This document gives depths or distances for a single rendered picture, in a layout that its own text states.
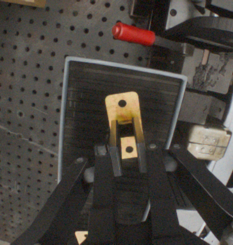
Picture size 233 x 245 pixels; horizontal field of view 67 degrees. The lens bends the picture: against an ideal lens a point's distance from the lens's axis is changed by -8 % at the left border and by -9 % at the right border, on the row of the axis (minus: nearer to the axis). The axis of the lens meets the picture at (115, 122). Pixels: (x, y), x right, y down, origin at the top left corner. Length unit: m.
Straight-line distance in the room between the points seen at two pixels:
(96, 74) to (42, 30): 0.53
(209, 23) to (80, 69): 0.15
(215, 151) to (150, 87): 0.21
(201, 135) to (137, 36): 0.21
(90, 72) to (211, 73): 0.20
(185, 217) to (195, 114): 0.21
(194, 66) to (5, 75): 0.66
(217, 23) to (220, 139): 0.22
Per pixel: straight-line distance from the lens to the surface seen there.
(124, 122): 0.23
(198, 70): 0.33
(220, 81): 0.35
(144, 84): 0.22
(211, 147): 0.38
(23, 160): 0.90
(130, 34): 0.23
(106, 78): 0.22
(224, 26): 0.23
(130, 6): 0.70
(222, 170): 0.53
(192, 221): 0.44
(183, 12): 0.45
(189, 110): 0.31
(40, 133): 0.80
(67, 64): 0.22
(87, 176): 0.16
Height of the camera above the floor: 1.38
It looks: 70 degrees down
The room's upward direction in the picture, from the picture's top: 177 degrees counter-clockwise
